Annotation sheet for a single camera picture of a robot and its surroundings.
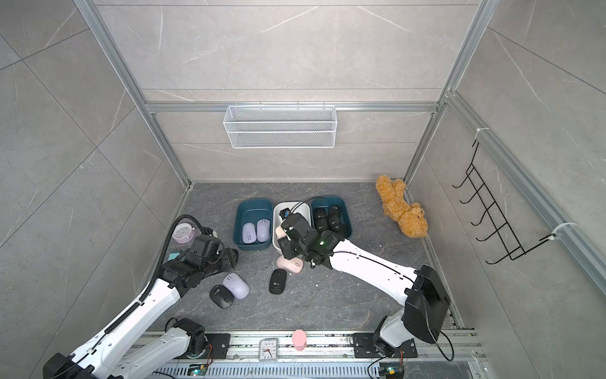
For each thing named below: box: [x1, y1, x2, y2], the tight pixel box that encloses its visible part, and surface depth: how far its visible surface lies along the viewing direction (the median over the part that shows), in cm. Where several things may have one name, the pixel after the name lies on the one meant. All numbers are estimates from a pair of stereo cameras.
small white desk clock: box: [258, 337, 280, 363], surface depth 73 cm
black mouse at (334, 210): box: [329, 203, 341, 218], surface depth 108 cm
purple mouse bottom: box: [256, 218, 271, 243], surface depth 100 cm
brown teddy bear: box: [376, 175, 429, 239], surface depth 99 cm
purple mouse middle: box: [222, 272, 251, 301], surface depth 86 cm
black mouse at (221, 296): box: [209, 284, 235, 310], surface depth 84 cm
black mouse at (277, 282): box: [269, 268, 287, 295], surface depth 87 cm
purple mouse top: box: [242, 222, 257, 244], surface depth 99 cm
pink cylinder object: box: [291, 329, 307, 352], surface depth 69 cm
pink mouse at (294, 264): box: [276, 255, 304, 274], surface depth 90 cm
